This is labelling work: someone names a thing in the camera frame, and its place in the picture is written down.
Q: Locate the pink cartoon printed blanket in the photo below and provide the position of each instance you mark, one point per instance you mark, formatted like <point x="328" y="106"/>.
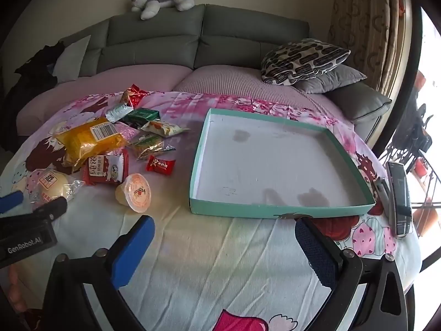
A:
<point x="206" y="248"/>

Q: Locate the beige patterned curtain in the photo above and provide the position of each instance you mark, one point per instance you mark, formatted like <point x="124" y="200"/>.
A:
<point x="361" y="24"/>

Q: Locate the light grey pillow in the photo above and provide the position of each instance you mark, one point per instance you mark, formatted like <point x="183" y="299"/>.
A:
<point x="70" y="58"/>

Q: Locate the silver green snack packet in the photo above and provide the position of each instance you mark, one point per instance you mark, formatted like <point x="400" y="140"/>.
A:
<point x="117" y="113"/>

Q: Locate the black remote control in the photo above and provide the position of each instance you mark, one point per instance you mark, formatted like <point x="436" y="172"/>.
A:
<point x="399" y="196"/>

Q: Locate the grey sofa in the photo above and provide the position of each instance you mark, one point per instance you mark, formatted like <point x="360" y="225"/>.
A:
<point x="155" y="31"/>

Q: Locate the grey white husky plush toy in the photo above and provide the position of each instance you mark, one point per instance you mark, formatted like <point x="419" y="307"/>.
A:
<point x="155" y="0"/>

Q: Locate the green cracker packet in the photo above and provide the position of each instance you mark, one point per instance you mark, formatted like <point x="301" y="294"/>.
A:
<point x="150" y="144"/>

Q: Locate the black metal railing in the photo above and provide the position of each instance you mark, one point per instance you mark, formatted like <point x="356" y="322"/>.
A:
<point x="422" y="158"/>

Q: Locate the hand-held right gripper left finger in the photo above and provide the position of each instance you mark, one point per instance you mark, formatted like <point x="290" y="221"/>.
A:
<point x="132" y="251"/>

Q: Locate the white orange-print snack packet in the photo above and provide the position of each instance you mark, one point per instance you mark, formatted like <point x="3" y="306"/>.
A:
<point x="160" y="128"/>

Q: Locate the bun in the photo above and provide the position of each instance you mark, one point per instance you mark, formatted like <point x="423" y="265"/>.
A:
<point x="51" y="184"/>

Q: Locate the pink sofa seat cover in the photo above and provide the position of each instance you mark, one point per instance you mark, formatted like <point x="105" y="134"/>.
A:
<point x="137" y="76"/>

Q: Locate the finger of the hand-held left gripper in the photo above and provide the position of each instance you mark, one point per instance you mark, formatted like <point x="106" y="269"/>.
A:
<point x="51" y="207"/>
<point x="10" y="202"/>

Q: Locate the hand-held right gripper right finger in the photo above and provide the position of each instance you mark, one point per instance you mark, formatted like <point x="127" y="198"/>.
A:
<point x="317" y="255"/>

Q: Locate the dark green snack packet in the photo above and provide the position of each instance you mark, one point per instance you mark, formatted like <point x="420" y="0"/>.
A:
<point x="143" y="115"/>

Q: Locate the dark grey pillow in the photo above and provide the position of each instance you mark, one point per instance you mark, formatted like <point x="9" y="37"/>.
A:
<point x="330" y="79"/>

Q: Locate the small red candy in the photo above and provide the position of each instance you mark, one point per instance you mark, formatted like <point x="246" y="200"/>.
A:
<point x="159" y="164"/>

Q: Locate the shallow teal cardboard box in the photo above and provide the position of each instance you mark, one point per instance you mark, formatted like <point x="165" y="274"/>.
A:
<point x="268" y="165"/>

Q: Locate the black white patterned pillow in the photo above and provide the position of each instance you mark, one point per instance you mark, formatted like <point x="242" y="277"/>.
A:
<point x="303" y="60"/>

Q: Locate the red white snack packet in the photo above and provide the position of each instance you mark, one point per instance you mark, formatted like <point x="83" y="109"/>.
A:
<point x="103" y="170"/>

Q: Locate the black clothing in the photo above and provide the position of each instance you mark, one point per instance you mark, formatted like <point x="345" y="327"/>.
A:
<point x="34" y="76"/>

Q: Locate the orange snack packet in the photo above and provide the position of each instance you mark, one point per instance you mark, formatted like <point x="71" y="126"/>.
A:
<point x="86" y="141"/>

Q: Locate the jelly cup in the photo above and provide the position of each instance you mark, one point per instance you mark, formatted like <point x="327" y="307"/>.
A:
<point x="136" y="193"/>

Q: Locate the red peanut packet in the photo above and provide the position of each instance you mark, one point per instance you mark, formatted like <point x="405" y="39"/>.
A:
<point x="136" y="94"/>

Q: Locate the pink snack packet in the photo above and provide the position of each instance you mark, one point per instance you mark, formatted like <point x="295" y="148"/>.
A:
<point x="125" y="131"/>

